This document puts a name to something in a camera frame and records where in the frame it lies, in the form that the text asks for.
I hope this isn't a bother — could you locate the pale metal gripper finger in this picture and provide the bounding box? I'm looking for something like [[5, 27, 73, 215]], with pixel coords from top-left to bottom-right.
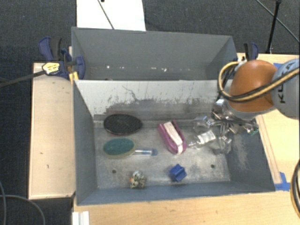
[[193, 115, 213, 132], [187, 129, 218, 149]]

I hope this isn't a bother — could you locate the clear glass thing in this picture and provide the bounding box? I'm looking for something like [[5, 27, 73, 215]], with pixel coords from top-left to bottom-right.
[[210, 135, 233, 155]]

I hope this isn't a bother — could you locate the purple and white brush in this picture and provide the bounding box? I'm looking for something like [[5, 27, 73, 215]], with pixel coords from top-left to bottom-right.
[[157, 119, 188, 155]]

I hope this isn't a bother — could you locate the blue plastic block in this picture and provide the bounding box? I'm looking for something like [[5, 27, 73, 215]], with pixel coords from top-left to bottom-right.
[[169, 163, 188, 183]]

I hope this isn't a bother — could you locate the black oval disc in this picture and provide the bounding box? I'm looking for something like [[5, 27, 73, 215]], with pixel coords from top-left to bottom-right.
[[103, 113, 144, 136]]

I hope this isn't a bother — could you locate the speckled crumpled ball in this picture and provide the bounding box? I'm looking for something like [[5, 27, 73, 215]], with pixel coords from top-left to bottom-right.
[[129, 170, 148, 189]]

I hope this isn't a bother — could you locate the grey metal bin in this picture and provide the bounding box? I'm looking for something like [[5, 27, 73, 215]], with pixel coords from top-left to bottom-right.
[[71, 26, 276, 206]]

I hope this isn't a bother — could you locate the pale wood board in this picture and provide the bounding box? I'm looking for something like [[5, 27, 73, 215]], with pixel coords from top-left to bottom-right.
[[28, 62, 77, 200]]

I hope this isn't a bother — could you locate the green scrubber with clear handle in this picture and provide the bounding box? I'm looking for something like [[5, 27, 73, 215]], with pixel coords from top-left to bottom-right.
[[103, 137, 159, 159]]

